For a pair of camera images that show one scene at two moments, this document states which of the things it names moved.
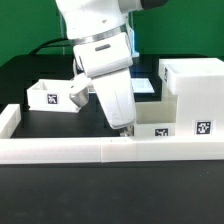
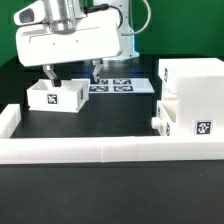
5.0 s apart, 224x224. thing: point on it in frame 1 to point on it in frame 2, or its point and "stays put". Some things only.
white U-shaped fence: x=135 y=148 stays put
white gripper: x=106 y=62 to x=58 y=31
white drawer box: x=51 y=95 stays put
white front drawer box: x=154 y=130 to x=166 y=117
